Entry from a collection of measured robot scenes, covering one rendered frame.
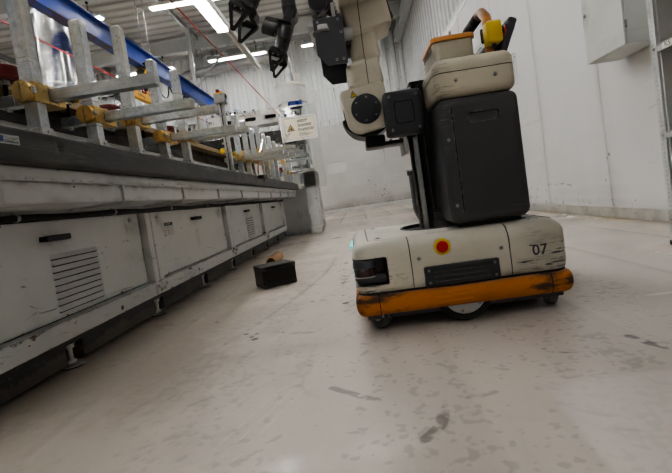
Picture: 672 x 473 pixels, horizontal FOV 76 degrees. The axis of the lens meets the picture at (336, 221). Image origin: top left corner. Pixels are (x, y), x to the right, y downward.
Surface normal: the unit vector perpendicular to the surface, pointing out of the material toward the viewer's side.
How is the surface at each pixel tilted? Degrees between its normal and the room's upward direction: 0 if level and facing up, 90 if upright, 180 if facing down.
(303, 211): 90
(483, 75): 90
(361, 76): 90
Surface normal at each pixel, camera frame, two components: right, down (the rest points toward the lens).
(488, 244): -0.04, 0.06
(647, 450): -0.15, -0.99
